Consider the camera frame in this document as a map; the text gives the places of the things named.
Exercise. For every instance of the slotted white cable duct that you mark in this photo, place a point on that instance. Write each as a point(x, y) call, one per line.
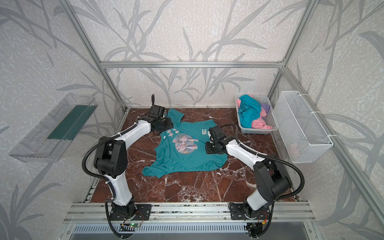
point(162, 228)

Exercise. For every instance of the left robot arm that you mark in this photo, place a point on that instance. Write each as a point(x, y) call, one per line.
point(111, 159)

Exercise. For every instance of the aluminium frame crossbar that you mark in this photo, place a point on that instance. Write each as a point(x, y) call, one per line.
point(182, 64)

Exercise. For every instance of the pink item in wire basket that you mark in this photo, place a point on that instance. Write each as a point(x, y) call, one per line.
point(294, 151)

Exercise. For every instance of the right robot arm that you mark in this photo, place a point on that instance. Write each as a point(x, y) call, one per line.
point(272, 178)

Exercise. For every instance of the clear plastic wall tray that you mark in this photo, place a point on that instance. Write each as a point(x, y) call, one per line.
point(48, 141)

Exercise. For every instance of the white wire mesh basket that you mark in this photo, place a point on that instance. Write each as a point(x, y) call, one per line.
point(298, 123)

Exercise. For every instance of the white plastic laundry basket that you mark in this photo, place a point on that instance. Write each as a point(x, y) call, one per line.
point(269, 118)

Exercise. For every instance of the pink t-shirt in basket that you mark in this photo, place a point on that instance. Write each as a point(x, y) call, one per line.
point(259, 123)

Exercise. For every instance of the teal t-shirt in basket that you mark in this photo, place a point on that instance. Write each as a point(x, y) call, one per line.
point(248, 110)

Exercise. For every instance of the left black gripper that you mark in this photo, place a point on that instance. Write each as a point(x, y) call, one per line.
point(163, 124)

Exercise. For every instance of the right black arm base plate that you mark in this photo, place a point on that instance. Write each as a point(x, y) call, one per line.
point(243, 211)

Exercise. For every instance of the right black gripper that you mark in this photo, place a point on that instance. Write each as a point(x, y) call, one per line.
point(213, 147)

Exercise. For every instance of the aluminium front rail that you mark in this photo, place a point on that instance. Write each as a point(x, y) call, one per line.
point(203, 212)

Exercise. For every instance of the purple t-shirt in basket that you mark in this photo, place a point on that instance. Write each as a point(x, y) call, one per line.
point(266, 107)

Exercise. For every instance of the green circuit board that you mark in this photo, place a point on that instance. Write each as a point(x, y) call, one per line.
point(130, 226)

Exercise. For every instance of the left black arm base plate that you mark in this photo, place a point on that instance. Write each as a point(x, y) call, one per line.
point(139, 212)

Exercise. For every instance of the teal printed t-shirt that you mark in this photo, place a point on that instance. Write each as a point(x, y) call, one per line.
point(183, 149)

